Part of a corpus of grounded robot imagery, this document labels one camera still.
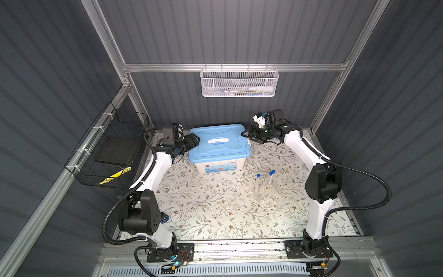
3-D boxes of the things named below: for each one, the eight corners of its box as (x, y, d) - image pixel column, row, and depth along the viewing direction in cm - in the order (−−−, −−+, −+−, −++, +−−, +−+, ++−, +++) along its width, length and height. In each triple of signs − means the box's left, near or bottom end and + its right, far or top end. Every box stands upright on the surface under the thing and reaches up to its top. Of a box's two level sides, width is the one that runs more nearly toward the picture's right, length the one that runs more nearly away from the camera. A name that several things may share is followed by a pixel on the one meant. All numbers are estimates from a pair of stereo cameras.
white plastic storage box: (198, 177, 100) (195, 165, 90) (198, 174, 101) (195, 163, 91) (243, 172, 101) (245, 161, 92) (242, 170, 102) (244, 158, 93)
